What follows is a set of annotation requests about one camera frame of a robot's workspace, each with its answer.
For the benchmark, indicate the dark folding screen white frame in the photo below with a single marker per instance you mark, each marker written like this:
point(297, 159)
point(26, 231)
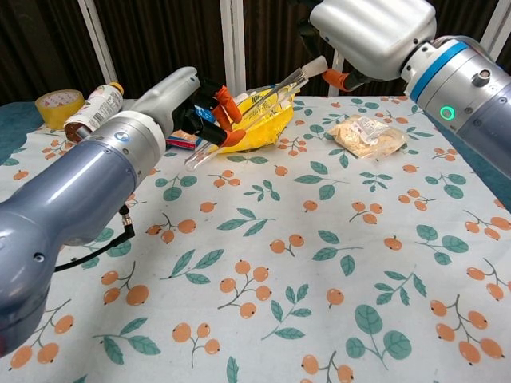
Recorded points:
point(159, 40)

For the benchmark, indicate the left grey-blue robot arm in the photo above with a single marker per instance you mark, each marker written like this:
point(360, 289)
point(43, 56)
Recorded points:
point(80, 191)

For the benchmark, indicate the yellow marshmallow bag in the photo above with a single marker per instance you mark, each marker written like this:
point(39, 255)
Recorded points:
point(271, 127)

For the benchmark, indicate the white cylindrical block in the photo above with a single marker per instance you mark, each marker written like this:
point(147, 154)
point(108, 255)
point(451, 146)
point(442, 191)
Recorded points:
point(315, 66)

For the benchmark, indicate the clear bag of beige snacks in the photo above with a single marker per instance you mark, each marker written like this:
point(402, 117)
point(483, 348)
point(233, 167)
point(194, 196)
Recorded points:
point(363, 135)

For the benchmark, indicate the white drink bottle yellow cap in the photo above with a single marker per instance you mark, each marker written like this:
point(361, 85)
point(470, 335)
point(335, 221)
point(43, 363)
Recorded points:
point(101, 107)

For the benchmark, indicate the blue snack bag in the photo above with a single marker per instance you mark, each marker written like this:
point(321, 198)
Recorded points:
point(181, 140)

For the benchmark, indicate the clear glass test tube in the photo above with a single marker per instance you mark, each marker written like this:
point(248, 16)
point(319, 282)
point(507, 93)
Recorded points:
point(271, 99)

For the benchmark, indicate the yellowish clear tape roll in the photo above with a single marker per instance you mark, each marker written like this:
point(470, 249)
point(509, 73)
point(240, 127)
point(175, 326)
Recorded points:
point(58, 107)

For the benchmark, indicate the floral fruit-print tablecloth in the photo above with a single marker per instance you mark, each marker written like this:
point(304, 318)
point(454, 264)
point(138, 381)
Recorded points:
point(279, 239)

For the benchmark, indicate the right robot hand orange thumb tip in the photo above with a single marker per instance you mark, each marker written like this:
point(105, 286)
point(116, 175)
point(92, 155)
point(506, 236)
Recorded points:
point(375, 36)

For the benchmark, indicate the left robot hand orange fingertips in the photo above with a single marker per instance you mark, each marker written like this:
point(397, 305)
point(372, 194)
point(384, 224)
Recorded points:
point(167, 95)

